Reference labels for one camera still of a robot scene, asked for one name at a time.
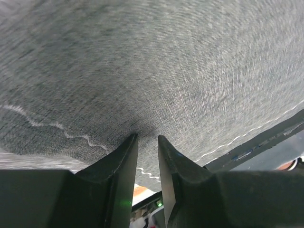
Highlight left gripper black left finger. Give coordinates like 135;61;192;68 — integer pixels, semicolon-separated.
0;134;138;228

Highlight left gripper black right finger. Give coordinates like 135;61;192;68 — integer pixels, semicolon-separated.
158;135;304;228

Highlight grey cloth napkin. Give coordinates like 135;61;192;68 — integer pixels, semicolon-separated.
0;0;304;191

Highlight floral tablecloth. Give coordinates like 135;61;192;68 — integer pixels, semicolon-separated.
0;151;88;173

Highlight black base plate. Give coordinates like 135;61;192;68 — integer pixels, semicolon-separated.
203;110;304;172

